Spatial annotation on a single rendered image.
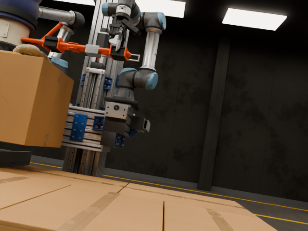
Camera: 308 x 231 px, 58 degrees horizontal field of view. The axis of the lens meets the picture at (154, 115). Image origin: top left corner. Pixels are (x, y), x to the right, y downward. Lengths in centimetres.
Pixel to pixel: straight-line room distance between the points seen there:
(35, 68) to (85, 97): 74
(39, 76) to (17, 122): 22
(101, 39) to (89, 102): 47
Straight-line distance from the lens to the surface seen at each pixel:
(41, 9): 208
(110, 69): 216
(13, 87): 140
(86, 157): 201
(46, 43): 156
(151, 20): 198
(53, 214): 79
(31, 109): 134
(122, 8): 154
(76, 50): 153
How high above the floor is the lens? 74
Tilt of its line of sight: 7 degrees up
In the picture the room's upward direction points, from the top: 9 degrees clockwise
